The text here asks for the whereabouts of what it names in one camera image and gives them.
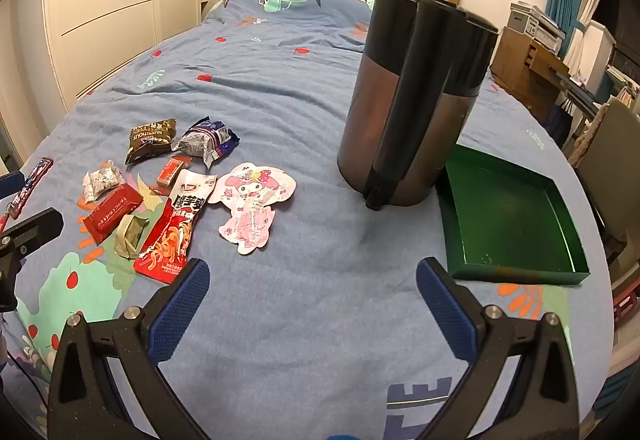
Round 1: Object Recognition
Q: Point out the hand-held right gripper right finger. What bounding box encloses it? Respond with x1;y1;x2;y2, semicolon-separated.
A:
416;258;581;440

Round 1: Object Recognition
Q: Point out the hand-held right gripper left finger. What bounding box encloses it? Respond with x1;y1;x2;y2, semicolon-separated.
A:
47;259;236;440

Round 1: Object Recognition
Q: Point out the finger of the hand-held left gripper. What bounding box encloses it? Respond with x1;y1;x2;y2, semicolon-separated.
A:
0;171;22;203
0;208;64;255

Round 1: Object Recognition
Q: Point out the long red snack packet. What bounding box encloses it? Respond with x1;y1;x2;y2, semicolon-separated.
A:
133;170;218;285

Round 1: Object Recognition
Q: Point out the red rectangular snack packet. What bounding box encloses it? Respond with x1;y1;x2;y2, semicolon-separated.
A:
82;184;145;242

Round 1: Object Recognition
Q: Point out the olive candy wrapper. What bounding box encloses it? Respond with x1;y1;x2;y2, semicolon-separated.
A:
114;214;150;259

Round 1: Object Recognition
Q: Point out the green tray box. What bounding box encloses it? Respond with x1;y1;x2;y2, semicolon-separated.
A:
434;143;592;287

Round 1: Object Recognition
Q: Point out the pink cartoon snack packet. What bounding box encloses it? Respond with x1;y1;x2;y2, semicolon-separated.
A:
206;162;297;257

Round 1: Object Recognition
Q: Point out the small orange candy packet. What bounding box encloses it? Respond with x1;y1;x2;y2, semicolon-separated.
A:
156;156;193;189

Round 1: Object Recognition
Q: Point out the brown snack packet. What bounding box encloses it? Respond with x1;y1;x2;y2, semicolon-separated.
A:
124;118;179;165

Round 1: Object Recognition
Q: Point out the blue silver snack packet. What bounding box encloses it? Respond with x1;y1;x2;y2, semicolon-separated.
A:
171;116;240;169

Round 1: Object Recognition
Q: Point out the red blue stick packet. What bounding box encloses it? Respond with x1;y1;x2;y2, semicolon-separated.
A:
0;157;54;221

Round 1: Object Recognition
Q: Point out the small white candy packet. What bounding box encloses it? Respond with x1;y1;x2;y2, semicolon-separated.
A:
81;161;126;205

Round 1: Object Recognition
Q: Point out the dark tote bag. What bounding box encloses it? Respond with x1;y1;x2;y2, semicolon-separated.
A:
542;102;576;145

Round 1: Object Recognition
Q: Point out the grey green chair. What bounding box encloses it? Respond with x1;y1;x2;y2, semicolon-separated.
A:
570;97;640;265

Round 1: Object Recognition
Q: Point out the beige knitted scarf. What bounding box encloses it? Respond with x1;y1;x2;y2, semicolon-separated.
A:
585;107;608;155

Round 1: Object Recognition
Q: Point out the wooden drawer cabinet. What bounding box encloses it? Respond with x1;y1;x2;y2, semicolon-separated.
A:
490;26;571;121

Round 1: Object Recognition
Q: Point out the grey tilting desk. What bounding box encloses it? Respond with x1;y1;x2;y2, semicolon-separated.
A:
555;70;616;121

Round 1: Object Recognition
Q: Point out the grey white printer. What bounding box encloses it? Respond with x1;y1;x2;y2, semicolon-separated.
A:
507;2;566;55

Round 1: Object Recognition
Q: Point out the white bookcase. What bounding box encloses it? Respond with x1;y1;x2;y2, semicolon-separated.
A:
575;20;616;80

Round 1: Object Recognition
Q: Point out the red wooden frame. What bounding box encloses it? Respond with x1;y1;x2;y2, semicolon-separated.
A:
612;290;640;331

